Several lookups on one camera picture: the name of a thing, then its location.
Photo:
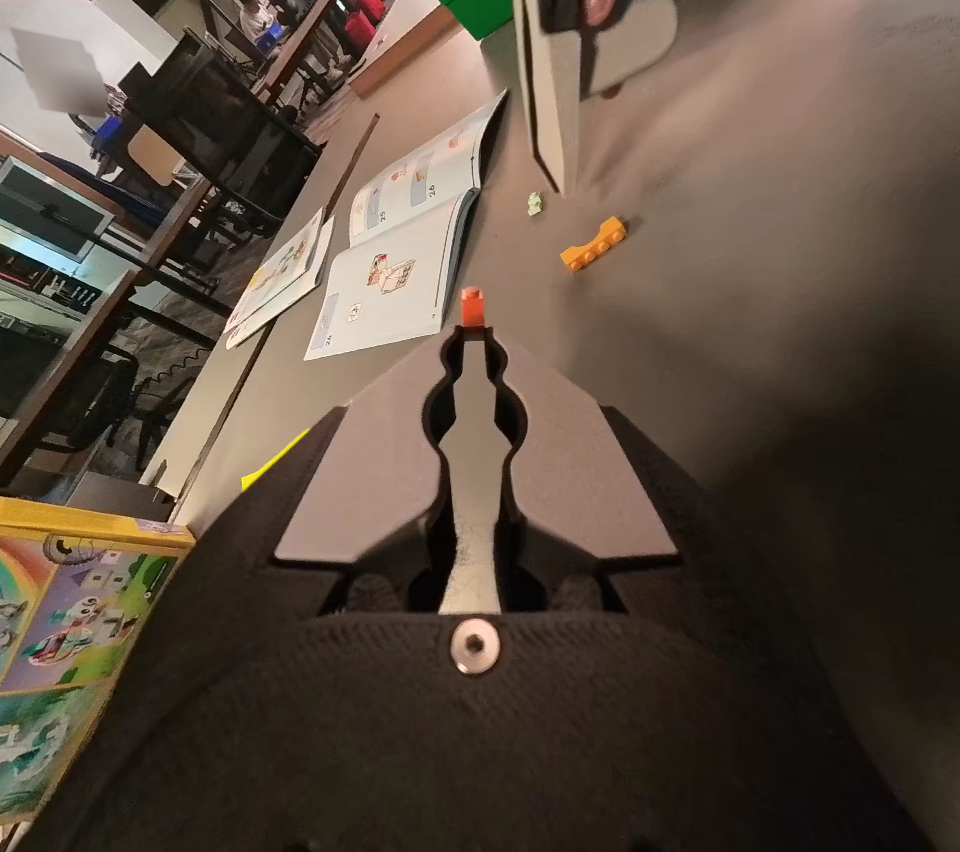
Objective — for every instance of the blue plastic bin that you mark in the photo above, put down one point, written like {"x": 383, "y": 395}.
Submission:
{"x": 109, "y": 133}

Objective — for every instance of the small green lego piece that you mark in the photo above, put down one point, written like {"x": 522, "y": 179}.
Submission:
{"x": 536, "y": 203}

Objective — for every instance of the open lego instruction booklet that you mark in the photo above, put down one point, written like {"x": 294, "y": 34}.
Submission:
{"x": 397, "y": 251}

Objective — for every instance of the grey computer monitor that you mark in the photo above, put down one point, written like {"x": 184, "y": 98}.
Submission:
{"x": 52, "y": 210}

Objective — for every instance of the black office chair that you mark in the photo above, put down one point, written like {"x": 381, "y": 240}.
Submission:
{"x": 67, "y": 387}

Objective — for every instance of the yellow sticky note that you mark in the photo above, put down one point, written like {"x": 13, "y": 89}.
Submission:
{"x": 274, "y": 462}

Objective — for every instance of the black desk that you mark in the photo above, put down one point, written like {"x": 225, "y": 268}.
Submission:
{"x": 217, "y": 116}

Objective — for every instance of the red chair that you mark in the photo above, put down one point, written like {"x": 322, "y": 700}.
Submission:
{"x": 360, "y": 26}

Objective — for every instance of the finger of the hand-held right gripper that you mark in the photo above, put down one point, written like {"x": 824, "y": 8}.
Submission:
{"x": 525, "y": 56}
{"x": 562, "y": 109}

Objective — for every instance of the orange lego arch brick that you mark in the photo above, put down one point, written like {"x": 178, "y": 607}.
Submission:
{"x": 592, "y": 245}

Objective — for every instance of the brown wooden table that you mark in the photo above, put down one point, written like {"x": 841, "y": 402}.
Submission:
{"x": 90, "y": 342}

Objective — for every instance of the colourful lego set box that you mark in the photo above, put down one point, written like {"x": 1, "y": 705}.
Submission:
{"x": 67, "y": 612}

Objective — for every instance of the small orange lego piece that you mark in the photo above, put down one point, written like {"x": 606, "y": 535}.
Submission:
{"x": 473, "y": 308}

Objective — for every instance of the light wooden board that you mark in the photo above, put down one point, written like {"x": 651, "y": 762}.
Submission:
{"x": 412, "y": 34}

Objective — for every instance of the long wooden table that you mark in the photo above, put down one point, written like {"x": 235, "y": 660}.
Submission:
{"x": 307, "y": 19}

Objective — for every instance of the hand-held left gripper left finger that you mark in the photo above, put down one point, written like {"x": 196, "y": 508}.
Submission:
{"x": 360, "y": 484}

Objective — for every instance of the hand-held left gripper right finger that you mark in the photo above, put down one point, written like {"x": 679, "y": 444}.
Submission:
{"x": 592, "y": 484}

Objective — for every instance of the closed lego instruction booklet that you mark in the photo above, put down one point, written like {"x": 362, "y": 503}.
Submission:
{"x": 324, "y": 244}
{"x": 281, "y": 267}

